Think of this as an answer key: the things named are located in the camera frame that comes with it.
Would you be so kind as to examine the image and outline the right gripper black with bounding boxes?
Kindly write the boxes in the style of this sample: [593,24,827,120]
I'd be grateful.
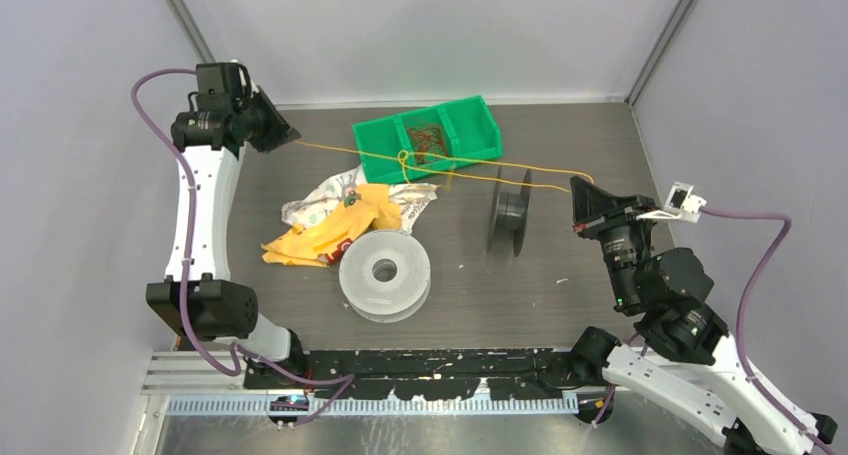
[568,175,658,306]

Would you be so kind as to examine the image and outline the yellow wire bundle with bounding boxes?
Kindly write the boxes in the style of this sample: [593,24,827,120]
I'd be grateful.
[292,139,596,195]

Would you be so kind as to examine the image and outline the dark grey cable spool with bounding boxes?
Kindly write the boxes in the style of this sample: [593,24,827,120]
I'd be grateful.
[486,168,533,257]

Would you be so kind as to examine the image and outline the white plastic cable spool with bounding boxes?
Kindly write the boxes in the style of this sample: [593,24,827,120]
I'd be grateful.
[338,230,431,323]

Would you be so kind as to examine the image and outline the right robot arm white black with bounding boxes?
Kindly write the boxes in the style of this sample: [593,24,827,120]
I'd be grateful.
[570,176,838,454]

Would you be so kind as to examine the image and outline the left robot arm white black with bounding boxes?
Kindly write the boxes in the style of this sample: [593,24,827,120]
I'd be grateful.
[131,60,307,389]

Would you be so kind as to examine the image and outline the yellow snack bag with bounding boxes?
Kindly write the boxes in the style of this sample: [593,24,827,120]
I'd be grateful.
[262,202,399,268]

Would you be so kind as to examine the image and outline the green three-compartment bin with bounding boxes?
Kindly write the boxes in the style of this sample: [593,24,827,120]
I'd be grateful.
[352,95,503,184]

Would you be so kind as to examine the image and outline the floral patterned cloth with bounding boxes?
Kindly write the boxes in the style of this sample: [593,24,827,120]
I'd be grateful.
[281,165,437,234]

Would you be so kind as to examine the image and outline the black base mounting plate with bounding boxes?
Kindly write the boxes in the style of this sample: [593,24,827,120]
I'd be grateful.
[244,348,606,401]

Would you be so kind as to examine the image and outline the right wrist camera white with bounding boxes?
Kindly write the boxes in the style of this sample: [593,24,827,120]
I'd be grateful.
[636,182,707,223]

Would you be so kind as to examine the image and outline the red wire bundle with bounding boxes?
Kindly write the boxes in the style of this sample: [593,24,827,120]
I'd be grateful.
[405,123,454,168]

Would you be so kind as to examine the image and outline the white slotted cable duct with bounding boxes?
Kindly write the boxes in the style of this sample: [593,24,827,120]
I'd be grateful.
[164,393,579,418]

